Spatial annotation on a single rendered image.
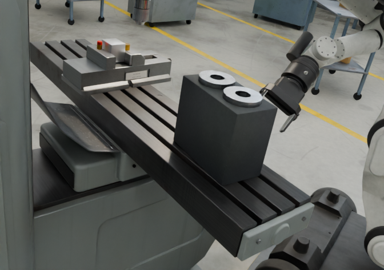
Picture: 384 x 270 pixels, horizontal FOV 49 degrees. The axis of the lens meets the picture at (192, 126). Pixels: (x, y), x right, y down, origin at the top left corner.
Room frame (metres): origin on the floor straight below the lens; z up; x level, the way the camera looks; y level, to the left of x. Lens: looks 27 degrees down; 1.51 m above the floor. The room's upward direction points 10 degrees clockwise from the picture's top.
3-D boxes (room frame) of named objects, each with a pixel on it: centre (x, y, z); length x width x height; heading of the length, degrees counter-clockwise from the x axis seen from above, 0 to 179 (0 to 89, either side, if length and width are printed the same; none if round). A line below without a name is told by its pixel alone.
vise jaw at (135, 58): (1.35, 0.25, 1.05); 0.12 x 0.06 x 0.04; 45
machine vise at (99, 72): (1.33, 0.27, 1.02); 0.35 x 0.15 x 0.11; 135
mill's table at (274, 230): (1.19, 0.18, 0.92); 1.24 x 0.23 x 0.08; 42
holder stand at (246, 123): (0.93, -0.07, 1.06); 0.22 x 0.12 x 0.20; 37
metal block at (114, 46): (1.31, 0.29, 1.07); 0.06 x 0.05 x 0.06; 45
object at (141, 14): (1.20, 0.20, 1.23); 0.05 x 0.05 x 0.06
